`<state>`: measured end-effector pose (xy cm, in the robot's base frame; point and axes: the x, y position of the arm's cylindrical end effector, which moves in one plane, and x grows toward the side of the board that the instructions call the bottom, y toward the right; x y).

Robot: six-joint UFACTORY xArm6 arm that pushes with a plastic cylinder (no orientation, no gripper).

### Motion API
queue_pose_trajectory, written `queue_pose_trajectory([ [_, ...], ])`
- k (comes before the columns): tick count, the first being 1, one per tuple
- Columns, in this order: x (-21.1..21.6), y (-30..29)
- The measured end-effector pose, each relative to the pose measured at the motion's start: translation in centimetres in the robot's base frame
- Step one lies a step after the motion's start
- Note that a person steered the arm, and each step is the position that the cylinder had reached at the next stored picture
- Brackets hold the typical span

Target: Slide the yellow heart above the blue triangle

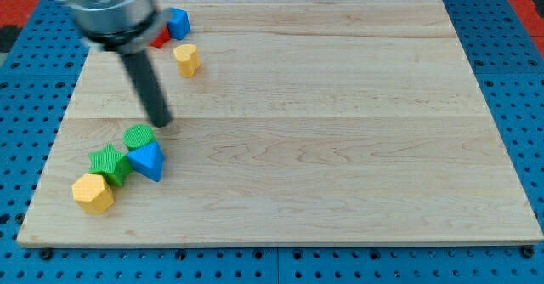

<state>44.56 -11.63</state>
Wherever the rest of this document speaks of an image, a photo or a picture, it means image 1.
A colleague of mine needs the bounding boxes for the green cylinder block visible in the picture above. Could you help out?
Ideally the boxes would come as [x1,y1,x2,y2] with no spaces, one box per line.
[123,124,156,151]

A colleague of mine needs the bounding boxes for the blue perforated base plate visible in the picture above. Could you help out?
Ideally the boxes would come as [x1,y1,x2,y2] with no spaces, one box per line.
[1,0,543,283]

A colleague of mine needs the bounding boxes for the yellow heart block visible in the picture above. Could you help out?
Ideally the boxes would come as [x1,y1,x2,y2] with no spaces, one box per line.
[173,44,201,78]

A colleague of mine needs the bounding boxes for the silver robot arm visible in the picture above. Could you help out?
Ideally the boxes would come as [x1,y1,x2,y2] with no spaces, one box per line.
[59,0,172,54]

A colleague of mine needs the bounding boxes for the yellow hexagon block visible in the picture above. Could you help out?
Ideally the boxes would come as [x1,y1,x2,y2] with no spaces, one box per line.
[71,173,115,214]

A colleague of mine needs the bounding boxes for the green star block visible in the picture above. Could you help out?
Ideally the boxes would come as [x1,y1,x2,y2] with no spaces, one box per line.
[88,144,133,187]

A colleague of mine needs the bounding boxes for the wooden board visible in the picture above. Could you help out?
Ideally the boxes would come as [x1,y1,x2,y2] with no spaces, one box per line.
[18,0,543,248]

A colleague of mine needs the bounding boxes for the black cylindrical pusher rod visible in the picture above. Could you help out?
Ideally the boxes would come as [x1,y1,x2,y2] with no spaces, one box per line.
[121,50,172,128]

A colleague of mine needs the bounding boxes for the red block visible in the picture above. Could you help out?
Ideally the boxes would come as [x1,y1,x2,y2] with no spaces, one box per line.
[149,25,171,49]

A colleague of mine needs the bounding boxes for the blue cube block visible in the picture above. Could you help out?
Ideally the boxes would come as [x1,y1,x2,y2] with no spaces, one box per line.
[167,8,190,40]

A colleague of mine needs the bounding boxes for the blue triangle block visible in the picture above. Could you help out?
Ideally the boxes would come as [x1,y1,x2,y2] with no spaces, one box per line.
[127,141,164,182]

